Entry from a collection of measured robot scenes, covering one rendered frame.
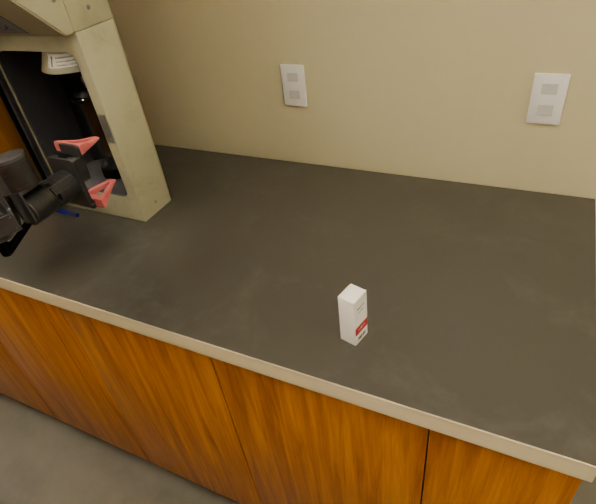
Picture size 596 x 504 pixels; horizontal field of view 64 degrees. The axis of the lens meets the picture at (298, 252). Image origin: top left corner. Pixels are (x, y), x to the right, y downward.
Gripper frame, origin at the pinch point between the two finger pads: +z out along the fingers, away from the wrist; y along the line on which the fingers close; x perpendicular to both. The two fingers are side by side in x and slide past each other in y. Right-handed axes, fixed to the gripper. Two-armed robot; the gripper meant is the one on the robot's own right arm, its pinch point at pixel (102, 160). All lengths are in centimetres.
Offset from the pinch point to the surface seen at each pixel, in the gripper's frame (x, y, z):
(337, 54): -30, 5, 56
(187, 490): 5, -120, -14
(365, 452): -61, -50, -14
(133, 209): 11.6, -22.1, 12.4
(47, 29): 11.2, 23.2, 8.1
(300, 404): -47, -40, -14
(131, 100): 8.8, 4.0, 21.0
